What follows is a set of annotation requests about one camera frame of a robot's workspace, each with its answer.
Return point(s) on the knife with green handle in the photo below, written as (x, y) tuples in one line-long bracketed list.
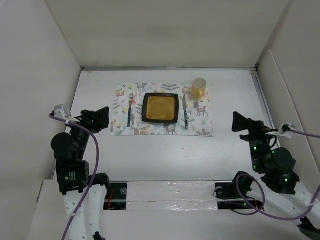
[(184, 105)]

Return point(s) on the square black and mustard plate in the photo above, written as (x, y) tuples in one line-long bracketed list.
[(160, 108)]

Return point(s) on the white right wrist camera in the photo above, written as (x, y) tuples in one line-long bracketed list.
[(284, 131)]

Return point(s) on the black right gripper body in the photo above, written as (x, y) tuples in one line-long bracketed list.
[(257, 137)]

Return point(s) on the yellow ceramic mug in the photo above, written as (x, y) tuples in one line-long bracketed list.
[(198, 88)]

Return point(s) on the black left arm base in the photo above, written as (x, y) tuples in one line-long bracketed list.
[(116, 197)]

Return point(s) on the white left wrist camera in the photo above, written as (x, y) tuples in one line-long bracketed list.
[(62, 111)]

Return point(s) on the floral animal print placemat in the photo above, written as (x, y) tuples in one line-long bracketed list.
[(200, 116)]

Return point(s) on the fork with green handle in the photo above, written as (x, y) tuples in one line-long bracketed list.
[(130, 102)]

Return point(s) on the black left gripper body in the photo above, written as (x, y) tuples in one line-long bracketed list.
[(93, 125)]

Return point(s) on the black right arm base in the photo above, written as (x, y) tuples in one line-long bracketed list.
[(228, 197)]

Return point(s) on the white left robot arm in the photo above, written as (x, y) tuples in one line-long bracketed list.
[(83, 193)]

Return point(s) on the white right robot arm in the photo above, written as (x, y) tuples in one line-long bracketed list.
[(277, 166)]

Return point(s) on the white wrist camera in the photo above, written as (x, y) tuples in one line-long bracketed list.
[(62, 111), (284, 131)]

